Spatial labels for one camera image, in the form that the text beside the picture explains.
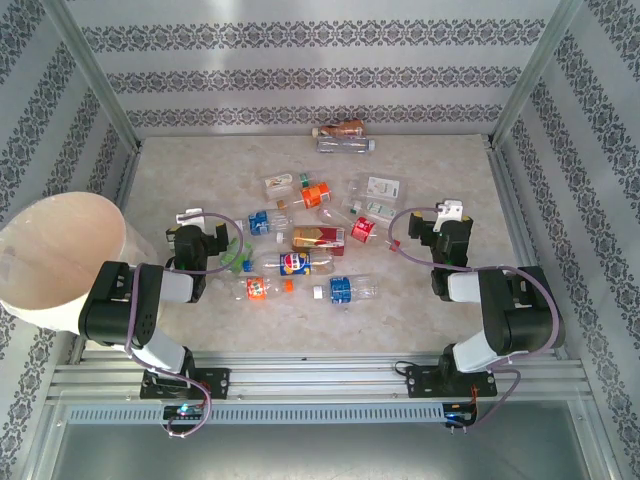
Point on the green plastic bottle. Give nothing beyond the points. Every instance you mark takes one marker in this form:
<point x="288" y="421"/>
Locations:
<point x="231" y="255"/>

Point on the slim clear bottle white label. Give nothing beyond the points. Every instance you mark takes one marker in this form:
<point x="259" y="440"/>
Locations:
<point x="382" y="210"/>

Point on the wide clear bottle white label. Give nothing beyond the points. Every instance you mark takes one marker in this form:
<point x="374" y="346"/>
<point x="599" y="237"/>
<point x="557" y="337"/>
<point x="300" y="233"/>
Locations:
<point x="382" y="187"/>

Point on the red label bottle red cap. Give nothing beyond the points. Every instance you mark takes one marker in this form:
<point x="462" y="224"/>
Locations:
<point x="363" y="229"/>

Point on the cola bottle blue cap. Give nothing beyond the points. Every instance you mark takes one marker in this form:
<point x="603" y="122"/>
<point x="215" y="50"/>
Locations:
<point x="295" y="263"/>

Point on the crane label bottle green band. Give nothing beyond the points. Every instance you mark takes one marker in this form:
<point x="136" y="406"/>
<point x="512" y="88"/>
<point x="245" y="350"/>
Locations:
<point x="280" y="182"/>

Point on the blue label clear bottle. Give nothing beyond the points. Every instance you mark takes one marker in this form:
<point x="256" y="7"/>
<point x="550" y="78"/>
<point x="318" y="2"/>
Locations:
<point x="259" y="222"/>
<point x="342" y="290"/>

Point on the brown coffee bottle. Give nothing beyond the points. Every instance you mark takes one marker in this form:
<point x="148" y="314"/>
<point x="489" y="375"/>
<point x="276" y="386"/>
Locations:
<point x="345" y="129"/>

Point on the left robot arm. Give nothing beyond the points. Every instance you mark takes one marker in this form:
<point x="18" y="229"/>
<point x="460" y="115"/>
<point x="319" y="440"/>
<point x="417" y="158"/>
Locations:
<point x="120" y="310"/>

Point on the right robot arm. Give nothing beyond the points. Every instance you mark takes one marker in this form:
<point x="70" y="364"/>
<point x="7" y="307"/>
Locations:
<point x="520" y="320"/>

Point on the white plastic bin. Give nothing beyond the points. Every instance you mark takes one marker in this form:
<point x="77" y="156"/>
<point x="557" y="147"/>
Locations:
<point x="50" y="250"/>

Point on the red gold label bottle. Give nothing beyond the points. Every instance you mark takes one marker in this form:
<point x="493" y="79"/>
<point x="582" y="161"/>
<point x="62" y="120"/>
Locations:
<point x="317" y="239"/>

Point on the orange label bottle gold cap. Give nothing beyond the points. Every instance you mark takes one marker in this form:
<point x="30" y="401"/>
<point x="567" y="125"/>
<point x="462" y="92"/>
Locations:
<point x="315" y="195"/>

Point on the clear bottle lilac cap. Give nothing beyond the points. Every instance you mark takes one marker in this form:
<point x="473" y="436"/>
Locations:
<point x="345" y="146"/>

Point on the small circuit board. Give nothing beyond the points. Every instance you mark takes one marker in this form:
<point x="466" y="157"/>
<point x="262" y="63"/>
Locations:
<point x="460" y="415"/>
<point x="182" y="412"/>

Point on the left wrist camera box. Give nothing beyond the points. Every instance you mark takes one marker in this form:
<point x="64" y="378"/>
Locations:
<point x="190" y="216"/>

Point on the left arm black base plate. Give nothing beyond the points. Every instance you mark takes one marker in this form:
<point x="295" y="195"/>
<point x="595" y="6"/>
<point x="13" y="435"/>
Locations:
<point x="217" y="382"/>

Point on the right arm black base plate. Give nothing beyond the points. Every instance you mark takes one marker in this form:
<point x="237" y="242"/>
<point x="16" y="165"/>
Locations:
<point x="422" y="382"/>

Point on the aluminium corner post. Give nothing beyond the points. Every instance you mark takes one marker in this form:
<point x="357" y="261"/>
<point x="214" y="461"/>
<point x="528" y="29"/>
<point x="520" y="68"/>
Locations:
<point x="97" y="75"/>
<point x="532" y="75"/>

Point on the aluminium mounting rail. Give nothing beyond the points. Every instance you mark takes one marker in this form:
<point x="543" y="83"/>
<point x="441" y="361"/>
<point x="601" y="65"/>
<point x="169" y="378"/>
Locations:
<point x="320" y="380"/>

